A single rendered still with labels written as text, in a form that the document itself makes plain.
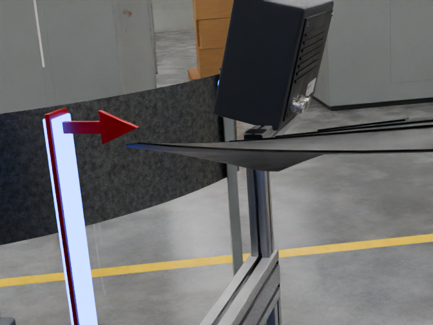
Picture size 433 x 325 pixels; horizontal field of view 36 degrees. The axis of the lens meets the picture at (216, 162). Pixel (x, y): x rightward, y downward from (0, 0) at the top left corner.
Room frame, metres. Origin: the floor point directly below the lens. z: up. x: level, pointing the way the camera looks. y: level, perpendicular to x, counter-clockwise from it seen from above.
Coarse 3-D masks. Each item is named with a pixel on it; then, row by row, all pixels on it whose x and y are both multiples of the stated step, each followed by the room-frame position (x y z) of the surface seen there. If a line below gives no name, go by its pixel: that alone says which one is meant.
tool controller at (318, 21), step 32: (256, 0) 1.01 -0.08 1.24; (288, 0) 1.06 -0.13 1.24; (320, 0) 1.16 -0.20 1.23; (256, 32) 1.01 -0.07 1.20; (288, 32) 0.99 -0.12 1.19; (320, 32) 1.14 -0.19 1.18; (224, 64) 1.02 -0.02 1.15; (256, 64) 1.01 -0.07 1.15; (288, 64) 0.99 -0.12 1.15; (224, 96) 1.03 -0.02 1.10; (256, 96) 1.01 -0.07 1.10; (288, 96) 1.01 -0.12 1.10
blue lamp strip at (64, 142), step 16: (64, 144) 0.46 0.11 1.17; (64, 160) 0.46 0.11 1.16; (64, 176) 0.46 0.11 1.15; (64, 192) 0.46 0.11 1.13; (80, 192) 0.47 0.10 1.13; (64, 208) 0.46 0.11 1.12; (80, 208) 0.47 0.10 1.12; (80, 224) 0.47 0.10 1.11; (80, 240) 0.47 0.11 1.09; (80, 256) 0.46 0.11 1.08; (80, 272) 0.46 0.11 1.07; (80, 288) 0.46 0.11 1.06; (80, 304) 0.46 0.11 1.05; (80, 320) 0.46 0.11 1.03; (96, 320) 0.47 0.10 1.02
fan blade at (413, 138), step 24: (408, 120) 0.40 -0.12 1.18; (432, 120) 0.38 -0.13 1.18; (144, 144) 0.34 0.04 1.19; (168, 144) 0.34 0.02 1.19; (192, 144) 0.35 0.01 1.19; (216, 144) 0.35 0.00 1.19; (240, 144) 0.35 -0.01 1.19; (264, 144) 0.35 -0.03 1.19; (288, 144) 0.34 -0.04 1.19; (312, 144) 0.34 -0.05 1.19; (336, 144) 0.34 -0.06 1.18; (360, 144) 0.33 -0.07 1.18; (384, 144) 0.33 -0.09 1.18; (408, 144) 0.33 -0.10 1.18; (432, 144) 0.32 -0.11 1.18; (264, 168) 0.52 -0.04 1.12
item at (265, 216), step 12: (252, 132) 0.96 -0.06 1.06; (252, 180) 0.96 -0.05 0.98; (264, 180) 0.95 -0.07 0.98; (252, 192) 0.96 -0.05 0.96; (264, 192) 0.95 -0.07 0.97; (252, 204) 0.96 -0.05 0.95; (264, 204) 0.95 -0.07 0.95; (252, 216) 0.96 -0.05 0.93; (264, 216) 0.95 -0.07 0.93; (252, 228) 0.96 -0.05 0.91; (264, 228) 0.95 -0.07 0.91; (252, 240) 0.96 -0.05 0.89; (264, 240) 0.95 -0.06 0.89; (252, 252) 0.96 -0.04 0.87; (264, 252) 0.95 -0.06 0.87
